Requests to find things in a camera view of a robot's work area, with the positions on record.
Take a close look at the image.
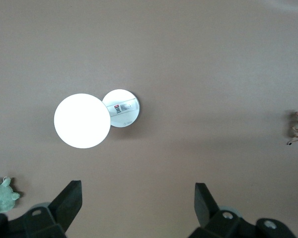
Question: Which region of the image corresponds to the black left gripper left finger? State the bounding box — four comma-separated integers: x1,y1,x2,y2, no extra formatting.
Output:
0,180,83,238

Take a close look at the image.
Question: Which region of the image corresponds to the white round plate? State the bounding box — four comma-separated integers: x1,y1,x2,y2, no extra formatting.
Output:
53,89,141,149

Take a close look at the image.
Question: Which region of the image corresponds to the green plush toy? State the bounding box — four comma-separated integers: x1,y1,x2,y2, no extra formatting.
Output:
0,176,21,215

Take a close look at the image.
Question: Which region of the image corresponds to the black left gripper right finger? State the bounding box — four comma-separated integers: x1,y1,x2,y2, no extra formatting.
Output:
187,182,298,238

